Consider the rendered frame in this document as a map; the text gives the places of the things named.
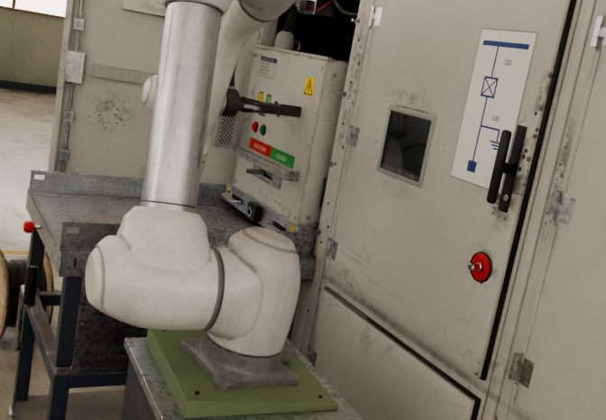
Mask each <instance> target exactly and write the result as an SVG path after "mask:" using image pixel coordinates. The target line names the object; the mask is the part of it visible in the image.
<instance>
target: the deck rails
mask: <svg viewBox="0 0 606 420"><path fill-rule="evenodd" d="M34 175H44V179H35V178H34ZM142 185H143V178H128V177H116V176H104V175H92V174H80V173H68V172H57V171H45V170H33V169H32V171H31V179H30V187H29V193H30V195H34V196H63V197H77V198H93V199H107V200H123V201H137V202H141V198H142ZM225 189H226V185H222V184H210V183H199V190H198V197H197V205H211V206H226V207H234V206H233V205H231V204H230V203H228V202H227V201H225V198H224V197H222V196H221V193H225ZM120 225H121V224H104V223H84V222H64V221H63V222H62V229H61V237H60V243H58V247H59V249H60V251H92V250H94V248H95V246H96V245H97V244H98V243H99V242H100V241H101V240H103V239H104V238H105V237H106V236H108V235H116V234H117V231H118V229H119V227H120ZM67 227H78V228H79V231H78V233H67ZM240 230H242V229H224V228H207V237H208V242H209V247H211V248H212V247H216V246H219V245H224V244H227V243H228V240H229V238H230V236H232V235H233V234H235V233H237V232H239V231H240ZM275 232H277V233H281V234H283V235H285V236H286V237H288V238H290V239H291V240H292V241H293V243H294V245H295V248H296V251H297V254H298V256H299V257H311V252H312V247H313V241H314V237H315V234H314V233H303V232H283V231H275Z"/></svg>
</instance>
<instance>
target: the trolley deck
mask: <svg viewBox="0 0 606 420"><path fill-rule="evenodd" d="M140 204H141V202H137V201H123V200H107V199H93V198H77V197H63V196H34V195H30V193H29V188H28V190H27V198H26V209H27V211H28V213H29V215H30V217H31V219H32V221H33V222H34V223H35V225H41V229H36V230H37V232H38V234H39V235H40V237H41V240H42V242H43V244H44V247H45V249H46V251H47V252H48V254H49V256H50V259H51V261H52V263H53V265H54V267H55V269H56V271H57V273H58V275H59V277H81V278H84V277H85V275H86V266H87V259H88V256H89V254H90V253H91V252H92V251H60V249H59V247H58V243H60V237H61V229H62V222H63V221H64V222H84V223H104V224H121V223H122V221H123V217H124V216H125V215H126V214H127V213H128V212H129V211H130V210H131V209H132V208H133V207H135V206H140ZM196 214H199V215H200V216H201V218H202V219H203V221H204V223H205V224H206V226H207V228H224V229H247V228H249V227H254V226H258V227H262V228H264V227H263V226H262V225H260V224H258V223H257V222H253V221H252V220H250V219H249V218H248V217H246V214H244V213H243V212H242V211H240V210H239V209H237V208H236V207H226V206H211V205H197V210H196ZM78 231H79V228H78V227H67V233H78ZM299 264H300V279H312V278H313V274H314V269H315V264H316V259H313V258H312V257H299Z"/></svg>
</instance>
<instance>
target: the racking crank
mask: <svg viewBox="0 0 606 420"><path fill-rule="evenodd" d="M26 269H27V270H26V275H25V283H24V284H25V285H21V287H20V296H19V305H18V313H17V321H16V330H15V338H14V340H13V348H12V351H15V352H18V351H20V350H21V347H22V340H21V332H22V324H23V309H24V307H26V308H31V307H33V306H35V298H36V289H37V282H38V281H37V280H38V274H39V267H38V266H36V265H29V266H27V267H26Z"/></svg>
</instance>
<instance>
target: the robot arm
mask: <svg viewBox="0 0 606 420"><path fill-rule="evenodd" d="M232 1H233V0H162V2H163V4H164V6H165V7H166V8H167V10H166V16H165V23H164V29H163V36H162V43H161V55H160V62H159V68H158V75H155V76H151V77H150V78H148V79H147V80H146V81H145V83H144V85H143V89H142V103H143V105H144V106H146V107H147V108H148V109H149V110H151V111H152V112H153V113H152V119H151V132H150V139H149V145H148V152H147V159H146V165H145V172H144V179H143V185H142V198H141V204H140V206H135V207H133V208H132V209H131V210H130V211H129V212H128V213H127V214H126V215H125V216H124V217H123V221H122V223H121V225H120V227H119V229H118V231H117V234H116V235H108V236H106V237H105V238H104V239H103V240H101V241H100V242H99V243H98V244H97V245H96V246H95V248H94V250H92V252H91V253H90V254H89V256H88V259H87V266H86V275H85V286H86V294H87V300H88V302H89V303H90V304H91V305H92V306H93V307H95V308H96V309H98V310H99V311H101V312H102V313H104V314H106V315H109V316H110V317H113V318H114V319H116V320H119V321H121V322H124V323H127V324H131V325H134V326H137V327H141V328H147V329H154V330H164V331H194V330H197V331H205V335H204V338H202V339H191V338H185V339H182V340H181V341H180V344H179V348H180V349H181V350H182V351H184V352H186V353H187V354H188V355H189V356H190V357H191V358H192V359H193V360H194V361H195V362H196V363H197V364H198V366H199V367H200V368H201V369H202V370H203V371H204V372H205V373H206V374H207V375H208V376H209V378H211V379H212V380H213V382H214V385H215V387H216V388H217V389H219V390H222V391H231V390H233V389H237V388H253V387H264V386H275V385H288V386H296V385H297V384H298V375H297V374H296V373H295V372H293V371H292V370H290V369H289V368H287V367H286V366H285V365H284V364H283V363H284V362H287V361H293V360H294V359H295V358H296V355H297V351H296V349H295V348H294V347H292V346H288V345H284V343H285V340H286V338H287V336H288V333H289V329H290V326H291V323H292V320H293V316H294V314H295V310H296V305H297V302H298V293H299V287H300V264H299V256H298V254H297V251H296V248H295V245H294V243H293V241H292V240H291V239H290V238H288V237H286V236H285V235H283V234H281V233H277V232H275V231H273V230H270V229H266V228H262V227H258V226H254V227H249V228H247V229H242V230H240V231H239V232H237V233H235V234H233V235H232V236H230V238H229V240H228V243H227V244H224V245H219V246H216V247H212V248H211V247H209V242H208V237H207V226H206V224H205V223H204V221H203V219H202V218H201V216H200V215H199V214H196V210H197V197H198V190H199V182H200V178H201V176H202V173H203V171H204V167H205V161H206V160H207V154H208V151H209V149H210V146H211V136H210V134H211V132H212V131H213V129H214V127H215V125H216V121H217V118H218V117H220V116H221V115H222V116H229V117H234V116H235V115H236V114H237V112H238V110H239V111H241V112H243V113H263V114H276V115H277V116H278V117H280V115H286V116H292V117H300V114H301V108H302V107H300V106H294V105H283V104H278V102H276V101H275V102H274V104H273V103H271V102H269V103H267V102H262V101H257V100H254V99H251V98H247V97H244V96H241V97H240V95H239V92H238V91H237V90H236V89H232V88H228V87H229V84H230V82H231V79H232V76H233V74H234V69H235V66H236V63H237V60H238V59H239V56H240V54H241V51H242V49H243V46H244V44H245V43H246V42H247V40H248V39H249V38H250V37H251V36H252V35H253V34H254V33H255V32H257V31H259V30H260V29H261V28H262V27H264V26H265V25H267V24H269V23H271V22H273V21H274V20H275V19H277V18H278V17H279V16H280V15H281V14H283V13H284V12H286V11H287V10H288V9H289V8H290V7H291V6H292V5H293V4H294V3H295V1H296V0H234V1H233V3H232ZM231 3H232V5H231V8H230V10H229V12H228V14H227V16H226V18H225V20H224V22H223V24H222V27H221V29H220V23H221V17H222V16H224V14H225V13H226V12H227V10H228V9H229V7H230V4H231Z"/></svg>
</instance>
